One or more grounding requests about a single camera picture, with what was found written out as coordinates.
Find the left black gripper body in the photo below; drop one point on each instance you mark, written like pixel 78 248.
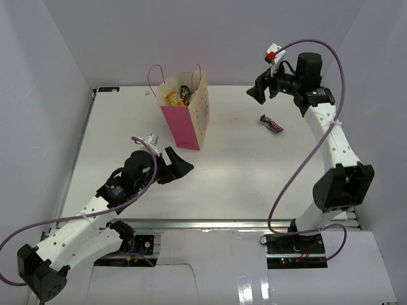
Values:
pixel 164 173

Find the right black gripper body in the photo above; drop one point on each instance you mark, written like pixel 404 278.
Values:
pixel 280 82

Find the brown snickers bar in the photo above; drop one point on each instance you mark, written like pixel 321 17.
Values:
pixel 270 124

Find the pink paper gift bag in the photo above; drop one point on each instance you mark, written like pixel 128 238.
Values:
pixel 187 124

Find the yellow M&M packet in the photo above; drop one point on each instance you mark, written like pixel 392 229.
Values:
pixel 175 99

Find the purple candy packet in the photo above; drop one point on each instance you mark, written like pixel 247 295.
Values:
pixel 185 94

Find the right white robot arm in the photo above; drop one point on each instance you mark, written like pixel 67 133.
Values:
pixel 346 179

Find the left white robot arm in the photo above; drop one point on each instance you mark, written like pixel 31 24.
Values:
pixel 45 266

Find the blue label sticker left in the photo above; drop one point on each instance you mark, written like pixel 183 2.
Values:
pixel 108 89

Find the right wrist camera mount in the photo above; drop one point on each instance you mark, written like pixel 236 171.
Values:
pixel 274 56

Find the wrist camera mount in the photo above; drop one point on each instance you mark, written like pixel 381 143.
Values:
pixel 151 141
pixel 274 56

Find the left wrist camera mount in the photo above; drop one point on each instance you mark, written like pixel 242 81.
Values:
pixel 151 141

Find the aluminium front rail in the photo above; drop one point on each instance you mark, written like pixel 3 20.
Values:
pixel 248 225

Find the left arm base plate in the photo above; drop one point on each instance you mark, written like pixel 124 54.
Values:
pixel 140 244

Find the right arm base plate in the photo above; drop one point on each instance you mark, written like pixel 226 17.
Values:
pixel 296 244

